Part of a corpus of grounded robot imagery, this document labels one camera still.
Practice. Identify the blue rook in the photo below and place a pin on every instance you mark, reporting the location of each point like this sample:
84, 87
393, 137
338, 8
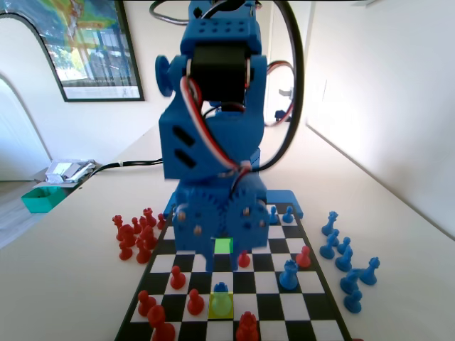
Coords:
221, 289
288, 277

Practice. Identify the red pawn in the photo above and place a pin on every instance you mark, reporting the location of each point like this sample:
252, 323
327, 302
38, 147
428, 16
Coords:
195, 304
141, 223
145, 304
303, 258
136, 226
245, 261
161, 222
177, 280
143, 255

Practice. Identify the red knight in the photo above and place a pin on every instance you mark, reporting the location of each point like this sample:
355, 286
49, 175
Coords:
148, 237

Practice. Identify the blue pawn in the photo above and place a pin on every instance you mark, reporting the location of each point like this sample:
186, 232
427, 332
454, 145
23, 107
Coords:
273, 217
352, 302
344, 247
287, 217

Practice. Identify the black white chessboard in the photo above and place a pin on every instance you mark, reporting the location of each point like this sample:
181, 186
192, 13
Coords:
277, 302

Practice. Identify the red king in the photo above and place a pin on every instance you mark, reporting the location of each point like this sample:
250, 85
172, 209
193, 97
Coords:
247, 328

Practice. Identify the red queen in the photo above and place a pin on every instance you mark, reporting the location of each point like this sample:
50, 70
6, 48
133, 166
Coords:
118, 223

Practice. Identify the blue bishop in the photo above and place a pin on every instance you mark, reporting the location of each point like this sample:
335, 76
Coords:
327, 248
343, 262

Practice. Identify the blue queen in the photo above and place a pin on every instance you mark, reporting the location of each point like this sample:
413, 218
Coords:
368, 274

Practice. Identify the blue printed clamp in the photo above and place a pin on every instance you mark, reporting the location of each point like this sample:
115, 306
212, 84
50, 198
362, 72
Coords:
281, 114

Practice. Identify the pile of papers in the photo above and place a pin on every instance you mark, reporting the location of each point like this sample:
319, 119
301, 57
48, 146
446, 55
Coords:
64, 170

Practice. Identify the green plastic bin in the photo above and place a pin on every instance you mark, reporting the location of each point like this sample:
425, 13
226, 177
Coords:
41, 202

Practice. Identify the white arched panel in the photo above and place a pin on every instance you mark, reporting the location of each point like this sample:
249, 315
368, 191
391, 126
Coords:
17, 142
21, 53

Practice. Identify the white door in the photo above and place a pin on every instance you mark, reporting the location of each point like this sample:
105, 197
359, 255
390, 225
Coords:
279, 39

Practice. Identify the black framed map poster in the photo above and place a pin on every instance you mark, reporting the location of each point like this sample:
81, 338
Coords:
92, 53

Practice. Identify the blue arm base plate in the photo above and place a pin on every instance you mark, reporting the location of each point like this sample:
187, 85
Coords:
281, 197

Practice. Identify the white light switch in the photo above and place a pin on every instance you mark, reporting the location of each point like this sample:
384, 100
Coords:
324, 90

